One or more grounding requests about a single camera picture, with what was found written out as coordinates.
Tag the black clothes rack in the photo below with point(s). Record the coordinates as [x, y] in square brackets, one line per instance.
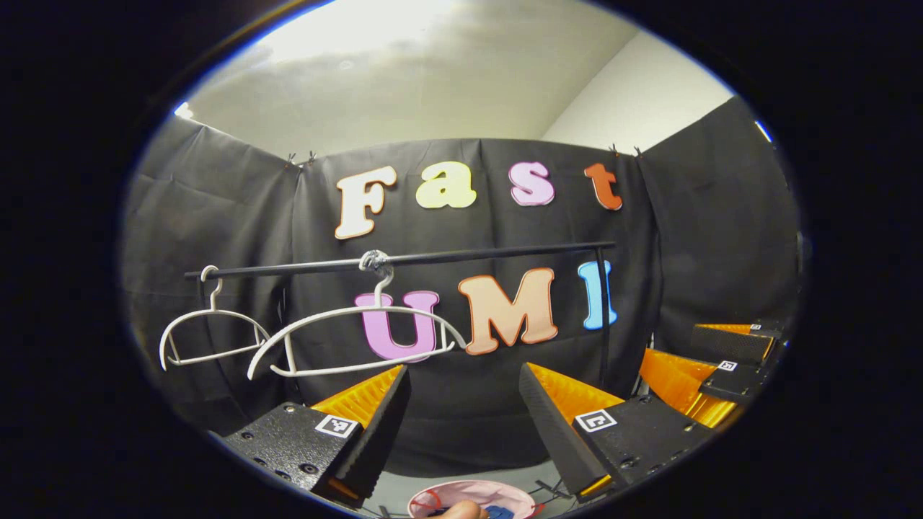
[505, 252]

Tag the small white hanger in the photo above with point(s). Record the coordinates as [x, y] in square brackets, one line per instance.
[213, 295]

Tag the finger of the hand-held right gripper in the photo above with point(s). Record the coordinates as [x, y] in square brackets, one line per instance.
[728, 346]
[732, 382]

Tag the large white hanger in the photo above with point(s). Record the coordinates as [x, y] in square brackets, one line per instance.
[377, 297]

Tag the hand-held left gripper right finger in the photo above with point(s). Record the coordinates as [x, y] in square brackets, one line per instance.
[551, 432]

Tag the blue knit garment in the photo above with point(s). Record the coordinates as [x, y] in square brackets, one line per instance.
[500, 512]

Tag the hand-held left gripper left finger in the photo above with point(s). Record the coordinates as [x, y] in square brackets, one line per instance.
[378, 432]

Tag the pink laundry hamper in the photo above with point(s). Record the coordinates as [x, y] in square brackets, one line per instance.
[469, 490]

